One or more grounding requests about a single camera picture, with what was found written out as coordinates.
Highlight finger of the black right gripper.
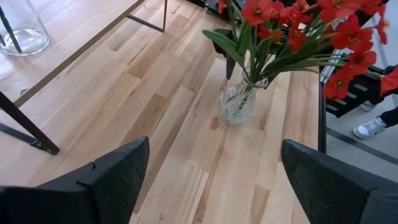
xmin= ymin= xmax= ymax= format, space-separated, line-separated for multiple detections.
xmin=212 ymin=28 xmax=237 ymax=80

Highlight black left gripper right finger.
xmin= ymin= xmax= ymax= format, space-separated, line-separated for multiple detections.
xmin=280 ymin=139 xmax=398 ymax=224

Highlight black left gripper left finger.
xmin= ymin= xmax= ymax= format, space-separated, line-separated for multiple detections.
xmin=0 ymin=136 xmax=150 ymax=224

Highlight patterned clear glass vase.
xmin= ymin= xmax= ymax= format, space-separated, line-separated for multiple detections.
xmin=216 ymin=73 xmax=269 ymax=125

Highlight red artificial flower bunch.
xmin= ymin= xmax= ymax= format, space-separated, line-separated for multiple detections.
xmin=217 ymin=0 xmax=321 ymax=85
xmin=264 ymin=0 xmax=398 ymax=100

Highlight plain clear glass vase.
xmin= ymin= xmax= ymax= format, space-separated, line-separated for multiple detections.
xmin=0 ymin=0 xmax=51 ymax=57

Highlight wooden shelf black metal legs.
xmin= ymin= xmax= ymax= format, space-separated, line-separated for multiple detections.
xmin=0 ymin=0 xmax=169 ymax=156

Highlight person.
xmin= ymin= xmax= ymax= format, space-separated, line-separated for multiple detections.
xmin=352 ymin=63 xmax=398 ymax=141

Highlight silver aluminium rail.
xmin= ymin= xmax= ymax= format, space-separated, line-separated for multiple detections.
xmin=320 ymin=55 xmax=336 ymax=84

